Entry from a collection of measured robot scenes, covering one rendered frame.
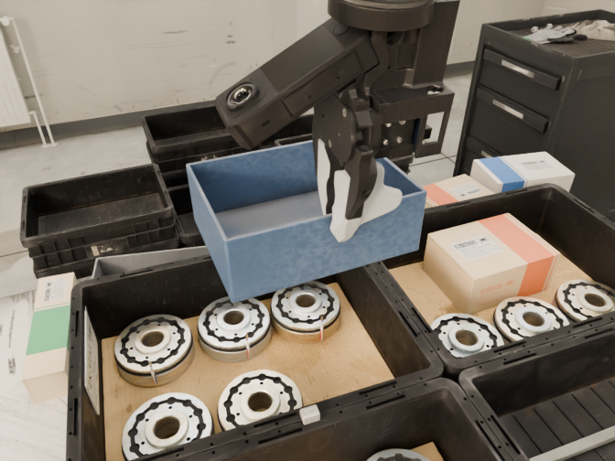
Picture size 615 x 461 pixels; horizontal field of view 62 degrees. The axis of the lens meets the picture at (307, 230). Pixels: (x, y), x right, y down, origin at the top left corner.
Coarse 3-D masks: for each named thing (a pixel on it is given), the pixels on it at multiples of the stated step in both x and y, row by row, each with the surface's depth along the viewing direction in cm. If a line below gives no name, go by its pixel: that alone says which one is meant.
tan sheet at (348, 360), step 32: (192, 320) 76; (352, 320) 76; (288, 352) 71; (320, 352) 71; (352, 352) 71; (128, 384) 67; (192, 384) 67; (224, 384) 67; (320, 384) 67; (352, 384) 67; (128, 416) 63
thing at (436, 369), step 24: (168, 264) 71; (192, 264) 71; (72, 288) 67; (384, 288) 67; (72, 312) 64; (72, 336) 60; (408, 336) 61; (72, 360) 57; (432, 360) 57; (72, 384) 55; (384, 384) 55; (408, 384) 55; (72, 408) 52; (336, 408) 52; (72, 432) 50; (240, 432) 50; (264, 432) 50; (72, 456) 48; (144, 456) 48; (168, 456) 48
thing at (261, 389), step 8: (248, 392) 61; (256, 392) 62; (264, 392) 62; (272, 392) 61; (240, 400) 61; (248, 400) 61; (272, 400) 61; (280, 400) 61; (240, 408) 60; (248, 408) 60; (272, 408) 60; (248, 416) 59; (256, 416) 59; (264, 416) 59
